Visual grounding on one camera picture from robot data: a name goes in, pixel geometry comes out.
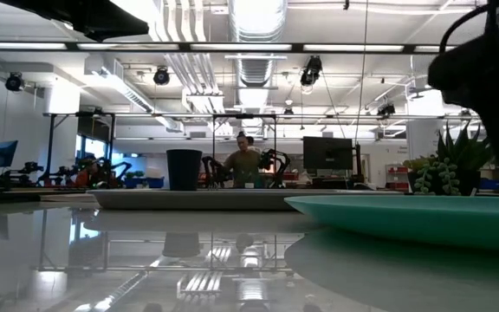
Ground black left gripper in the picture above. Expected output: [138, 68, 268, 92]
[0, 0, 151, 43]

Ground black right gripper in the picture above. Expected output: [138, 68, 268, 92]
[426, 33, 499, 172]

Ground dark plastic cup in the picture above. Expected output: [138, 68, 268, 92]
[165, 148, 204, 192]

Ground green plastic plate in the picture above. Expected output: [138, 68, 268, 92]
[283, 194, 499, 254]

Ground grey plastic tray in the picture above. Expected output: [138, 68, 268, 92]
[87, 188, 406, 212]

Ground small potted succulent plant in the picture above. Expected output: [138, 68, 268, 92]
[402, 121, 496, 198]

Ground black ceiling spotlight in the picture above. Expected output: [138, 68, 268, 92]
[4, 72, 25, 93]
[152, 66, 172, 87]
[376, 102, 397, 117]
[299, 55, 324, 88]

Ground red storage shelf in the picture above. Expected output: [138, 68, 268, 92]
[385, 163, 410, 192]

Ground orange background robot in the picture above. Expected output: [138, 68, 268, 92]
[72, 156, 133, 190]

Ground blue-lit screen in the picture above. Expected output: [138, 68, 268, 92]
[0, 139, 19, 169]

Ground black computer monitor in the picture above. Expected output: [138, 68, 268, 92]
[301, 135, 355, 172]

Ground blue storage bins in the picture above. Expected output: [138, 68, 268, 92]
[122, 170, 166, 190]

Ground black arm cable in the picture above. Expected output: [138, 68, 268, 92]
[437, 3, 491, 42]

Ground black background station frame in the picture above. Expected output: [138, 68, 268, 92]
[42, 111, 117, 188]
[211, 113, 278, 188]

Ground silver ceiling air duct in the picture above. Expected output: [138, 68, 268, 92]
[227, 0, 289, 88]

